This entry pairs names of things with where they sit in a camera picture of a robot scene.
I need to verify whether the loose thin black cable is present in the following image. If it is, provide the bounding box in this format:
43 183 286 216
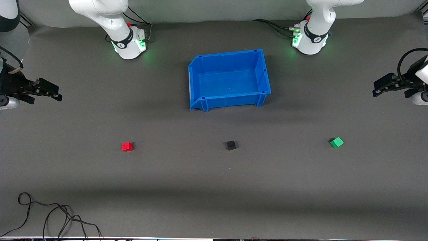
0 192 103 240

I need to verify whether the blue plastic storage bin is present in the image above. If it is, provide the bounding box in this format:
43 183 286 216
188 49 272 112

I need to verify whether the black left arm wrist cable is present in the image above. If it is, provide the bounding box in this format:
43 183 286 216
397 48 428 81

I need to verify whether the dark grey table mat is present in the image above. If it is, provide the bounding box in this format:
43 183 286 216
0 13 428 239

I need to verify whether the black right arm base cable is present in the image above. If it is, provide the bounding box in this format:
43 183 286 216
121 6 153 43

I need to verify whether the black arm base cable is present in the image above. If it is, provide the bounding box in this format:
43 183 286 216
252 19 301 38
121 6 153 43

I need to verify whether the black left arm base cable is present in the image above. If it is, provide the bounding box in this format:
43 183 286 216
252 19 301 38

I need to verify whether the black right arm wrist cable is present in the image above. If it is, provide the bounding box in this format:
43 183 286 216
0 46 24 75

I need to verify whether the black arm wrist cable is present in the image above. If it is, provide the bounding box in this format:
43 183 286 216
0 46 24 75
397 48 428 81

